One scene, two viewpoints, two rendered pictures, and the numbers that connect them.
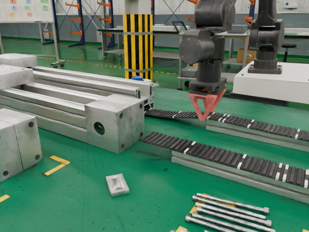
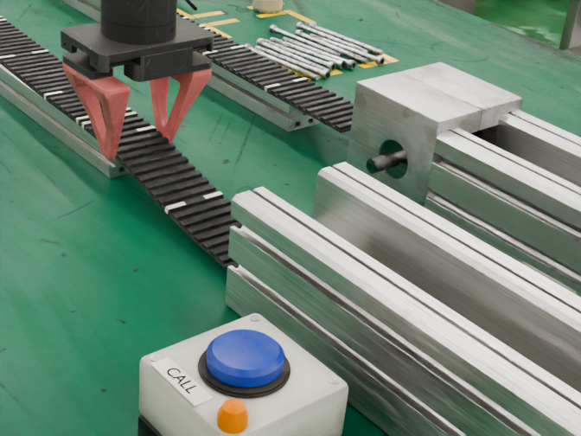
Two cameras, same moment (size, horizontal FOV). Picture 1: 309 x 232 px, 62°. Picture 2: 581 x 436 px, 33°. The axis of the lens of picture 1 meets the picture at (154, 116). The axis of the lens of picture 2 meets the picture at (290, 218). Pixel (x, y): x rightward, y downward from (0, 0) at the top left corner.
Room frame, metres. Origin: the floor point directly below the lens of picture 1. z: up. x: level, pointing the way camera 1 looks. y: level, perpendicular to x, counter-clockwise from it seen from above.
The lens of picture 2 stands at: (1.30, 0.19, 1.16)
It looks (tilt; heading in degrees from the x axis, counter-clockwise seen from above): 29 degrees down; 196
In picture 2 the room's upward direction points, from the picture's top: 6 degrees clockwise
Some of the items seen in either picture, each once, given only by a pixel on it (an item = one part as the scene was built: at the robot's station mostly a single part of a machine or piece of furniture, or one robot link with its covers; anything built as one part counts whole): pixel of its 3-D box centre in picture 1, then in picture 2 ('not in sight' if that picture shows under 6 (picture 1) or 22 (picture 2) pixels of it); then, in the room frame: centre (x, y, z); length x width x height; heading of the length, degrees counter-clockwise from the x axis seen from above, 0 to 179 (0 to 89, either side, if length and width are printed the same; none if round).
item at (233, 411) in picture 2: not in sight; (233, 413); (0.95, 0.07, 0.85); 0.01 x 0.01 x 0.01
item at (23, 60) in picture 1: (13, 64); not in sight; (1.07, 0.58, 0.87); 0.16 x 0.11 x 0.07; 59
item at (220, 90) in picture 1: (208, 99); (123, 99); (0.64, -0.14, 0.85); 0.07 x 0.07 x 0.09; 59
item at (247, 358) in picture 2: (137, 79); (245, 363); (0.91, 0.06, 0.84); 0.04 x 0.04 x 0.02
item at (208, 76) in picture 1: (209, 72); (138, 8); (0.63, -0.14, 0.92); 0.10 x 0.07 x 0.07; 149
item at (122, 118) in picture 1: (119, 120); (420, 146); (0.56, 0.08, 0.83); 0.12 x 0.09 x 0.10; 149
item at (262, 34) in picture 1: (267, 40); not in sight; (0.97, -0.41, 0.97); 0.09 x 0.05 x 0.10; 142
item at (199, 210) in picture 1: (233, 219); (296, 54); (0.29, -0.11, 0.78); 0.11 x 0.01 x 0.01; 67
